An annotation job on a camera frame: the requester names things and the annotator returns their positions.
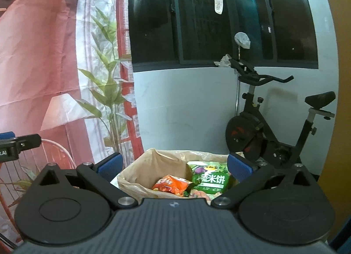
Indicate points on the orange snack packet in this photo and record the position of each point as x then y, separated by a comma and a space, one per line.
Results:
170, 184

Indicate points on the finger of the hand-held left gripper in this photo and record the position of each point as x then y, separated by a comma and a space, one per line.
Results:
6, 135
27, 141

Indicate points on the large green cracker packet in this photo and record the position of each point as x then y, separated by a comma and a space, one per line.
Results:
211, 180

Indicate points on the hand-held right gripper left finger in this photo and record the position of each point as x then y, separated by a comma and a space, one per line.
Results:
109, 166

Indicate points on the white plastic bag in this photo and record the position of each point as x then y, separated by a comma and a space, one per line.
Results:
242, 40

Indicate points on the cardboard box with plastic cover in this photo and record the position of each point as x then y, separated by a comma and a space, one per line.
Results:
142, 166

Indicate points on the printed wall backdrop cloth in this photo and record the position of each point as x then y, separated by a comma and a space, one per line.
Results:
41, 64

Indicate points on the brown wooden door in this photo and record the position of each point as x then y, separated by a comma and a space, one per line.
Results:
334, 160

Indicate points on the black exercise bike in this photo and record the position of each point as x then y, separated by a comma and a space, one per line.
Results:
246, 133

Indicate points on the metal pole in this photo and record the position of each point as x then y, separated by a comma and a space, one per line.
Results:
238, 92

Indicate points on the dark blue panel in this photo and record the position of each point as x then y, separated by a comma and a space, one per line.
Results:
340, 243

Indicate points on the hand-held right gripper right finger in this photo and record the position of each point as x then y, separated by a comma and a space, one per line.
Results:
240, 166

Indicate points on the white crumpled tissue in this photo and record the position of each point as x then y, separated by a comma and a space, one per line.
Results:
223, 61

